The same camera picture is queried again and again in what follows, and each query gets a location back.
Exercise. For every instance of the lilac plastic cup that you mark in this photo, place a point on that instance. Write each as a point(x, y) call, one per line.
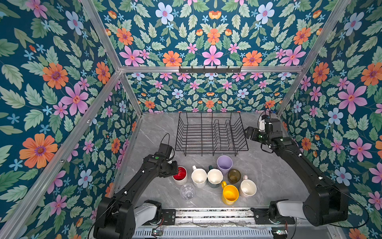
point(224, 164)

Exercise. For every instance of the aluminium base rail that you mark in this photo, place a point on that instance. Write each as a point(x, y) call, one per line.
point(223, 216)

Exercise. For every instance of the white faceted mug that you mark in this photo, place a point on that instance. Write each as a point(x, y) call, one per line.
point(199, 177)

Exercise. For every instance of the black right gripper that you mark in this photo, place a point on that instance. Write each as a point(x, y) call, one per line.
point(252, 134)

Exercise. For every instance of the yellow mug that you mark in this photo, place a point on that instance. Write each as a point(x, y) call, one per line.
point(230, 194)

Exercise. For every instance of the black wire dish rack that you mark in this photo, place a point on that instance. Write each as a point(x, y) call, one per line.
point(210, 134)

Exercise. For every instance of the black hook rail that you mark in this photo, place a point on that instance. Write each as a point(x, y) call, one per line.
point(213, 69)

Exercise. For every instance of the pink mug white inside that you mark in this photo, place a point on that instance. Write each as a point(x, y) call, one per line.
point(247, 187)

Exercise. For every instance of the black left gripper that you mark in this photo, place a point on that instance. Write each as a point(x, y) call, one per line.
point(174, 171)

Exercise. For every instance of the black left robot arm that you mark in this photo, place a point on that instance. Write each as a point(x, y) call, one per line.
point(119, 216)

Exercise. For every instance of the olive glass cup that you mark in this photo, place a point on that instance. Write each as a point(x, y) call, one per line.
point(234, 176)

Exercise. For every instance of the clear glass cup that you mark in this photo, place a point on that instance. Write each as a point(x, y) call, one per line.
point(187, 191)

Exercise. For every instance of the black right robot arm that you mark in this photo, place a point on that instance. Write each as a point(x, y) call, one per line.
point(327, 202)

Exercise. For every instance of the green mug white inside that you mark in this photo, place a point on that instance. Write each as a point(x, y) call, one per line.
point(215, 177)

